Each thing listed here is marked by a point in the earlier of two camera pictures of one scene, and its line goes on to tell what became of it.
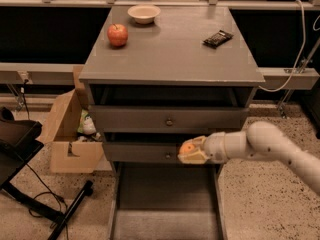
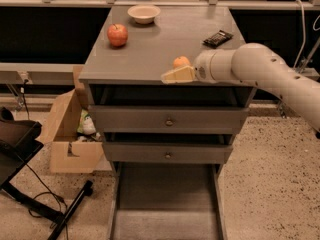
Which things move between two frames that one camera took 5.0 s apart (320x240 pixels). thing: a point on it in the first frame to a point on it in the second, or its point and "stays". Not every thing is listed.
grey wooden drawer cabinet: (160, 77) stays
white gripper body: (215, 147) to (202, 67)
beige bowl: (144, 14) stays
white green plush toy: (86, 124) stays
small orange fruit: (188, 147) to (181, 61)
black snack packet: (218, 39) stays
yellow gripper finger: (193, 158) to (183, 74)
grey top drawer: (142, 109) stays
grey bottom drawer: (167, 201) stays
